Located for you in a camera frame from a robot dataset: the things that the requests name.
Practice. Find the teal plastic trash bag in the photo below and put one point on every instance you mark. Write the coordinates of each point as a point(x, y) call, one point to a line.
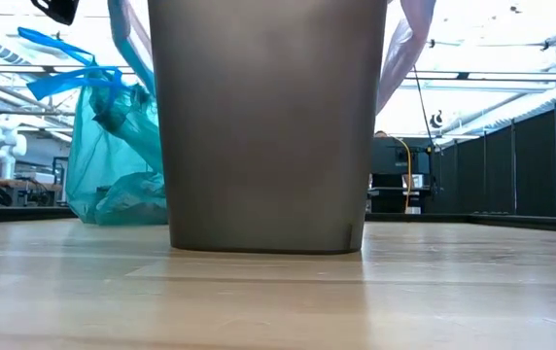
point(108, 165)

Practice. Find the dark grey trash bin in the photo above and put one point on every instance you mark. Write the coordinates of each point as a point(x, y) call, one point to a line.
point(268, 146)

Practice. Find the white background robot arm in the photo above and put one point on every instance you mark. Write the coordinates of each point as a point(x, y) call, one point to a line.
point(1, 141)

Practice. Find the background workbench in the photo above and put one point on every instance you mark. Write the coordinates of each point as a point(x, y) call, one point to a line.
point(35, 185)

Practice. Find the person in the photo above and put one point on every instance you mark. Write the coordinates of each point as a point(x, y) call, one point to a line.
point(381, 133)

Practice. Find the black monitor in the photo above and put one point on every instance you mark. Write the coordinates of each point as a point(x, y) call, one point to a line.
point(394, 155)

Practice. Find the black partition panel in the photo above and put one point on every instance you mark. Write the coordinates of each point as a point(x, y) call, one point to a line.
point(531, 165)

